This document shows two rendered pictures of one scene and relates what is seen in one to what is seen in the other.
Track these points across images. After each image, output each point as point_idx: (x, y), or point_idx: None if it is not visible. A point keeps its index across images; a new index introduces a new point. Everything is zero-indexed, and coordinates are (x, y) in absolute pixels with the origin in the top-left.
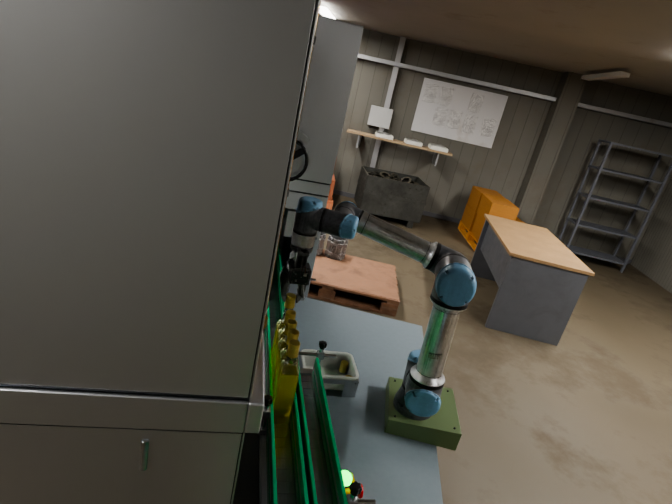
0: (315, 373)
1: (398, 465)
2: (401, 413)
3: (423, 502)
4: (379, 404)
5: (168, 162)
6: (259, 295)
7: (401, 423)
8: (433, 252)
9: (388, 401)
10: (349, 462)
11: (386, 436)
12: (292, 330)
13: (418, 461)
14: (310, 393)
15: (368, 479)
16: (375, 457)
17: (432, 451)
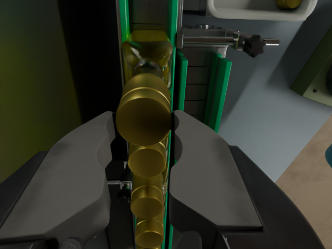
0: (217, 75)
1: (276, 130)
2: (327, 88)
3: (275, 161)
4: (315, 34)
5: None
6: None
7: (315, 101)
8: None
9: (327, 57)
10: (228, 128)
11: (287, 94)
12: (145, 238)
13: (301, 125)
14: (201, 95)
15: (238, 144)
16: (258, 122)
17: (327, 112)
